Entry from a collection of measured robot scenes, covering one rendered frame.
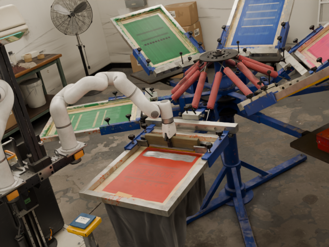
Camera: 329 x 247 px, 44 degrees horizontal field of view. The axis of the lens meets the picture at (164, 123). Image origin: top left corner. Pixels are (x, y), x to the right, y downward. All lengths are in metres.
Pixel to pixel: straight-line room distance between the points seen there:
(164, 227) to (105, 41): 6.11
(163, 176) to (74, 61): 5.22
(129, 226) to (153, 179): 0.31
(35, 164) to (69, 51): 5.04
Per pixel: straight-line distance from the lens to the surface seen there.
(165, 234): 2.32
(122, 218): 2.45
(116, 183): 2.42
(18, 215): 2.99
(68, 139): 2.50
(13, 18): 2.13
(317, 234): 3.36
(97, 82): 2.34
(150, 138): 2.65
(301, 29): 6.42
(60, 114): 2.43
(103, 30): 8.03
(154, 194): 2.25
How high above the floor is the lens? 2.21
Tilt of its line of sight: 25 degrees down
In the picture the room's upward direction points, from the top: 11 degrees counter-clockwise
